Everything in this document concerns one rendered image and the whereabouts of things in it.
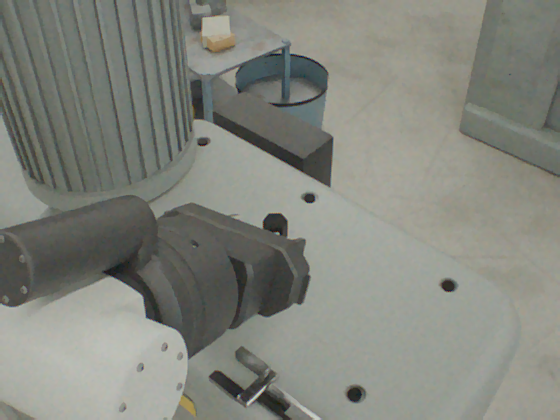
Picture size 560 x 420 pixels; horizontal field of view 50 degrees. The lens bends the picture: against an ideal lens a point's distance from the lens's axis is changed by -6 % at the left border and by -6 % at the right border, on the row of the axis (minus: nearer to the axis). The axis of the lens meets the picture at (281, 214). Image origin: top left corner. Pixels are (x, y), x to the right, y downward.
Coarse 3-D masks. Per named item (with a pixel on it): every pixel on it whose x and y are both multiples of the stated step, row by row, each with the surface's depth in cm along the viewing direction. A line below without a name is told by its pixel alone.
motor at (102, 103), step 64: (0, 0) 47; (64, 0) 47; (128, 0) 50; (0, 64) 52; (64, 64) 51; (128, 64) 53; (64, 128) 55; (128, 128) 58; (192, 128) 67; (64, 192) 61; (128, 192) 62
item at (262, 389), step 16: (240, 352) 51; (256, 368) 50; (224, 384) 49; (256, 384) 49; (272, 384) 49; (240, 400) 48; (256, 400) 48; (272, 400) 48; (288, 400) 48; (288, 416) 47; (304, 416) 47
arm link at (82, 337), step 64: (0, 256) 26; (64, 256) 27; (128, 256) 32; (0, 320) 28; (64, 320) 27; (128, 320) 28; (192, 320) 34; (0, 384) 27; (64, 384) 26; (128, 384) 26
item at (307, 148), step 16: (240, 96) 107; (224, 112) 103; (240, 112) 103; (256, 112) 103; (272, 112) 103; (224, 128) 104; (240, 128) 101; (256, 128) 100; (272, 128) 100; (288, 128) 100; (304, 128) 100; (256, 144) 101; (272, 144) 98; (288, 144) 97; (304, 144) 97; (320, 144) 98; (288, 160) 97; (304, 160) 96; (320, 160) 99; (320, 176) 102
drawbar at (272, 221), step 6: (270, 216) 55; (276, 216) 55; (282, 216) 55; (264, 222) 54; (270, 222) 54; (276, 222) 54; (282, 222) 54; (264, 228) 54; (270, 228) 54; (276, 228) 54; (282, 228) 54; (282, 234) 54
